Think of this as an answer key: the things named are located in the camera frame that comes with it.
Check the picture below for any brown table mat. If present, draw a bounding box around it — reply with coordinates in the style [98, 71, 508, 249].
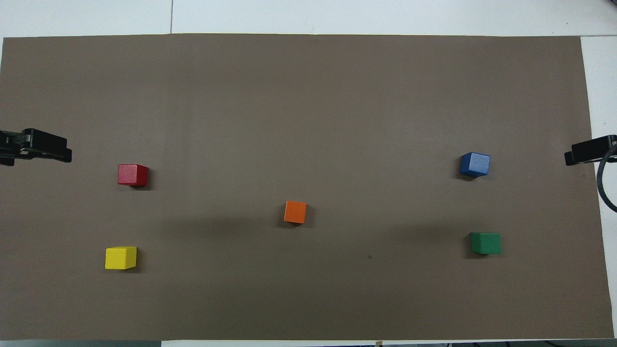
[0, 33, 615, 341]

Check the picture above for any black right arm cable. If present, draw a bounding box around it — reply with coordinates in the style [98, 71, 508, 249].
[596, 146, 617, 213]

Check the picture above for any green wooden block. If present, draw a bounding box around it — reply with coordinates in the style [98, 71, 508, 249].
[470, 232, 502, 255]

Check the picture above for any orange wooden block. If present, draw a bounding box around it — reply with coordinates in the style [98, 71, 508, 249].
[284, 200, 308, 225]

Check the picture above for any yellow wooden block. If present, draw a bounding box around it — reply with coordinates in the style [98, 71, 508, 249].
[105, 246, 138, 270]

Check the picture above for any blue wooden block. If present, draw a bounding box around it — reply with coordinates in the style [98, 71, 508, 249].
[459, 152, 491, 178]

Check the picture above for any red wooden block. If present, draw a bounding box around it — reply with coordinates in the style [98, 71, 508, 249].
[118, 164, 149, 187]

